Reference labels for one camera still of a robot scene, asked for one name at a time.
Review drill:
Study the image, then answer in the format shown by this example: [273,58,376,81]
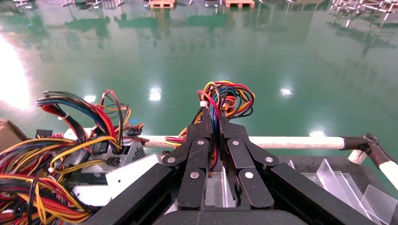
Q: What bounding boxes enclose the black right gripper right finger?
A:
[219,110,279,210]

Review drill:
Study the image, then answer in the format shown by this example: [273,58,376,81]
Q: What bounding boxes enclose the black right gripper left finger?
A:
[161,108,214,210]

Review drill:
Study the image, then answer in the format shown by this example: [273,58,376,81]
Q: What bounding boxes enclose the grey power supply with wires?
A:
[164,81,256,171]

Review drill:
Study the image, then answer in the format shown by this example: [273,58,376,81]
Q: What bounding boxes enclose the clear plastic dividers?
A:
[276,155,398,199]

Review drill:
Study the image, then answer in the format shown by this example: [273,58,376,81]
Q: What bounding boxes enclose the clear acrylic divider tray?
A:
[205,159,398,225]

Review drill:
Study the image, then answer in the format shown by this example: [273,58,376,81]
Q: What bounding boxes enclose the white cart leg stub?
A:
[347,150,368,165]

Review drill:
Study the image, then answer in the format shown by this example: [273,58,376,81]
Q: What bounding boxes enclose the small clear acrylic piece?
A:
[360,185,398,225]

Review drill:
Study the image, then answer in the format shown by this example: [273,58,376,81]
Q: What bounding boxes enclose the wooden pallet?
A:
[148,0,177,9]
[223,0,256,8]

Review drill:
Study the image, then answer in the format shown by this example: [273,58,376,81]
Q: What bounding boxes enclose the brown cardboard divider box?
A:
[0,119,29,153]

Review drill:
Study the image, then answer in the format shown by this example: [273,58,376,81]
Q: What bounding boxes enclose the white long cart rail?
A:
[137,135,346,150]

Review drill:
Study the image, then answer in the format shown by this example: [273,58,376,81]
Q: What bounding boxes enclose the power supply with yellow-blue wires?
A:
[0,136,163,207]

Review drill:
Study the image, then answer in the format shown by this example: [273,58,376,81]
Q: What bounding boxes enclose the power supply with looped wires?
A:
[36,90,147,162]

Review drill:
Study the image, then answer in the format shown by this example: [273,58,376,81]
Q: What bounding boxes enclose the black rail corner joint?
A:
[340,133,393,169]

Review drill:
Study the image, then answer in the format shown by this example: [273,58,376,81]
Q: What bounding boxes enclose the white side cart rail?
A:
[377,160,398,191]

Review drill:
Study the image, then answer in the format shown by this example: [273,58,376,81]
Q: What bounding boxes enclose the grey power supply orange wires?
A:
[0,173,94,225]

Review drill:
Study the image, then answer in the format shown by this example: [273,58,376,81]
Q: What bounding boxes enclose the white metal rack frame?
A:
[329,0,398,21]

